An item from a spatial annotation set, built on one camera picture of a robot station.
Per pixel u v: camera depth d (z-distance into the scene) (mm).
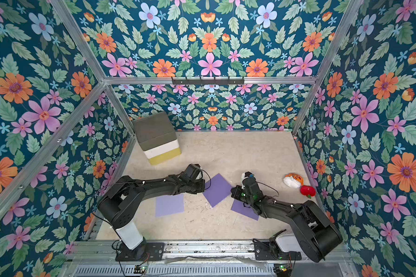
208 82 927
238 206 817
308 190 893
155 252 736
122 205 471
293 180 887
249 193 699
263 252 731
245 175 841
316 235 430
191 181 744
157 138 878
